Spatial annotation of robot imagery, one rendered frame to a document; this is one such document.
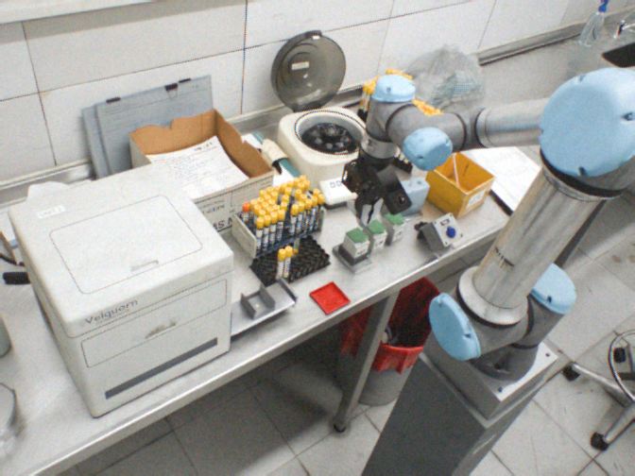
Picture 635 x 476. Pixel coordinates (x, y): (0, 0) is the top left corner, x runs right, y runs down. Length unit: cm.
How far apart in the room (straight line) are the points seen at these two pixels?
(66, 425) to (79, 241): 34
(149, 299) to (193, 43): 76
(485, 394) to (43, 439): 81
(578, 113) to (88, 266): 71
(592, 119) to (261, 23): 104
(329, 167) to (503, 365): 65
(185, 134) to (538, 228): 98
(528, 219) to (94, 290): 63
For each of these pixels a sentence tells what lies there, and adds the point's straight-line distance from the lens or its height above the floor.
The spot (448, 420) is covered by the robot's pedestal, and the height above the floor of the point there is 79.
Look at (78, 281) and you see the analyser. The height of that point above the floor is 117.
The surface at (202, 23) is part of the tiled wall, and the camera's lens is 149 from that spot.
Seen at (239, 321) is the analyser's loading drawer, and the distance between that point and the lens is 118.
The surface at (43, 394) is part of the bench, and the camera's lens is 119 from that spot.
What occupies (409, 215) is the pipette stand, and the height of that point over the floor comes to 88.
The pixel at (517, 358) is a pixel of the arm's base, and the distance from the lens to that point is 116.
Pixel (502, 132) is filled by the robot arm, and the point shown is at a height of 136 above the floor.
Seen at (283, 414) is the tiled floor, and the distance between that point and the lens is 211.
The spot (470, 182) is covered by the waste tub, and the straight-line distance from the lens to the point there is 166.
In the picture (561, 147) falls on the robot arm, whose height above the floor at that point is 151.
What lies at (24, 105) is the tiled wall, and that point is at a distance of 142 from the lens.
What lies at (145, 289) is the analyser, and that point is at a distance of 91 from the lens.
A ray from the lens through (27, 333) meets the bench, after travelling 127.
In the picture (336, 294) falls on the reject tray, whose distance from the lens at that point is 130.
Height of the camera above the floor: 188
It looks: 45 degrees down
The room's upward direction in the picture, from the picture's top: 11 degrees clockwise
